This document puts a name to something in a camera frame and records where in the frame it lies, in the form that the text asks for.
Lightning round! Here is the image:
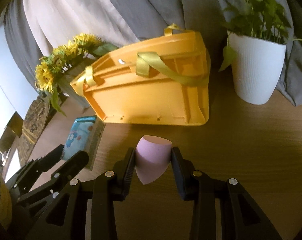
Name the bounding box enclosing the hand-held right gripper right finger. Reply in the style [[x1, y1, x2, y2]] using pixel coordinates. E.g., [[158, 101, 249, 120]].
[[171, 147, 283, 240]]

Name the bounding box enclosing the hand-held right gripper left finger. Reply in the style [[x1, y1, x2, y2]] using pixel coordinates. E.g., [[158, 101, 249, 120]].
[[42, 147, 136, 240]]

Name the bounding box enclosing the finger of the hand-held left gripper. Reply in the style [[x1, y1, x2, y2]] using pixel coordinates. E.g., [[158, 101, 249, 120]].
[[17, 151, 89, 207], [8, 144, 65, 188]]

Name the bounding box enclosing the purple makeup sponge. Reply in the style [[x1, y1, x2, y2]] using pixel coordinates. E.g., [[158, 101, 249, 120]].
[[134, 135, 173, 185]]

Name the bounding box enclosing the blue printed tissue pack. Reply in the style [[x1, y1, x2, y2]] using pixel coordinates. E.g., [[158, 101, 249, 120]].
[[60, 115, 106, 172]]

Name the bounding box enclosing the yellow plastic storage basket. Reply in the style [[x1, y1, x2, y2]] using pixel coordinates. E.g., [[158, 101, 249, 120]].
[[69, 24, 211, 127]]

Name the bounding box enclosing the ornate brown decorative box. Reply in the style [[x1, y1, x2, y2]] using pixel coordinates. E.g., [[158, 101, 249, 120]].
[[17, 96, 52, 160]]

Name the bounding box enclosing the clear glass vase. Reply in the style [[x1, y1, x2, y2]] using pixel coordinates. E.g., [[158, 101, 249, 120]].
[[58, 62, 92, 109]]

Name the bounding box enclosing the artificial sunflower bouquet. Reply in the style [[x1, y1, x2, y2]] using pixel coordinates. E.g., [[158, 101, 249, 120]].
[[35, 33, 119, 117]]

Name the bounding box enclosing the white ribbed flower pot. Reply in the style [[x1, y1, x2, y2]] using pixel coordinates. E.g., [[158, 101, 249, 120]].
[[227, 31, 287, 105]]

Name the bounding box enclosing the white sheer curtain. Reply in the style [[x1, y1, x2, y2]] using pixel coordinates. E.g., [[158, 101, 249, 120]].
[[22, 0, 141, 55]]

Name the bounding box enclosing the grey curtain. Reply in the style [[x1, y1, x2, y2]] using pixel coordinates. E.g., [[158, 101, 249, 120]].
[[3, 0, 302, 108]]

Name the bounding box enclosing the green leafy plant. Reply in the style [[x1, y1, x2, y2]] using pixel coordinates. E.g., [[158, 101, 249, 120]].
[[218, 0, 302, 72]]

